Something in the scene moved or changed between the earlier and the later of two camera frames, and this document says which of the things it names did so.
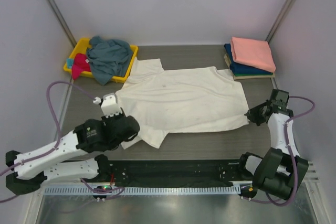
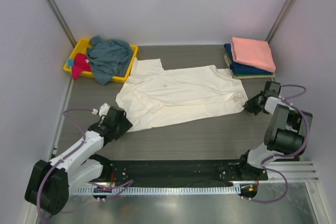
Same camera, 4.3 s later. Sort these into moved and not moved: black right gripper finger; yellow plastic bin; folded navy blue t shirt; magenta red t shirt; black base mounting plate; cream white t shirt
Moved: cream white t shirt; black right gripper finger
Not moved: folded navy blue t shirt; black base mounting plate; yellow plastic bin; magenta red t shirt
